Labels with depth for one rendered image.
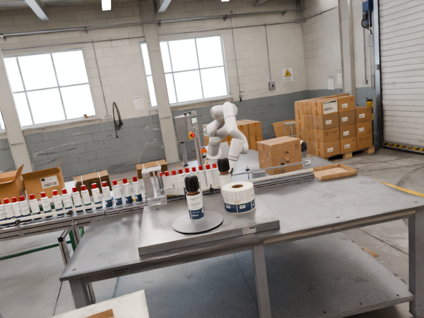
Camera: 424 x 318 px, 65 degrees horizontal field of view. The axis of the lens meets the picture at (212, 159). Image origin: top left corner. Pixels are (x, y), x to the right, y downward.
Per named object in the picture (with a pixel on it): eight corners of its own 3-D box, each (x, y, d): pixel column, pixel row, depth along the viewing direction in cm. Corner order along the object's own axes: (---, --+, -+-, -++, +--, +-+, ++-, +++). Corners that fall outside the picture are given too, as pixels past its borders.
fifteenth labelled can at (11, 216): (17, 224, 242) (10, 198, 237) (9, 227, 239) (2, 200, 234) (16, 223, 246) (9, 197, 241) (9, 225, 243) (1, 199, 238)
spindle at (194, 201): (190, 224, 194) (183, 178, 188) (189, 219, 203) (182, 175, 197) (206, 222, 195) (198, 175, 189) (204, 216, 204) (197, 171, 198)
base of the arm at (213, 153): (207, 161, 344) (209, 151, 329) (201, 147, 353) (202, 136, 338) (224, 157, 349) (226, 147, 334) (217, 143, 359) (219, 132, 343)
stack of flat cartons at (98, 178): (76, 199, 602) (72, 182, 595) (76, 192, 652) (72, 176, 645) (112, 190, 624) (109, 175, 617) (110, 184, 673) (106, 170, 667)
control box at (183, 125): (178, 142, 253) (173, 117, 249) (188, 137, 267) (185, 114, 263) (189, 141, 248) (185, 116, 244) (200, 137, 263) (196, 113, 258)
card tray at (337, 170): (321, 180, 257) (320, 176, 257) (306, 173, 283) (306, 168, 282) (356, 174, 261) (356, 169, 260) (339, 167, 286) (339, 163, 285)
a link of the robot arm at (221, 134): (207, 137, 338) (210, 122, 319) (225, 136, 342) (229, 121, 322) (209, 146, 332) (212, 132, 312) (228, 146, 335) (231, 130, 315)
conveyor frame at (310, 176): (105, 217, 246) (103, 211, 245) (107, 212, 256) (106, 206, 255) (314, 178, 265) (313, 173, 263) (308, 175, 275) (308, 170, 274)
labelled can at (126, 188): (125, 206, 249) (120, 180, 245) (126, 203, 254) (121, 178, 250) (132, 204, 250) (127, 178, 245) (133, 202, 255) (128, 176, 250)
